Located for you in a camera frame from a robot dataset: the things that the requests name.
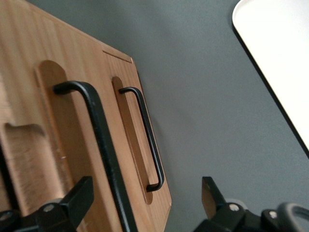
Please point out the light wooden drawer box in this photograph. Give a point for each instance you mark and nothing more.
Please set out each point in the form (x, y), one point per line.
(24, 36)

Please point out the white rounded tray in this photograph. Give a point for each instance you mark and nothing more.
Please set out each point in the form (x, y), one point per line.
(282, 48)

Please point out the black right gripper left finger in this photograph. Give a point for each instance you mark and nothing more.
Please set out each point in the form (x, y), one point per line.
(77, 198)

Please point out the wooden drawer front with groove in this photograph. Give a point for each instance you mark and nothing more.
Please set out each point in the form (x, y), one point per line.
(158, 200)

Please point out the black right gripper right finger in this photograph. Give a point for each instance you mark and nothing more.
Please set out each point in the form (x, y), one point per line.
(212, 200)

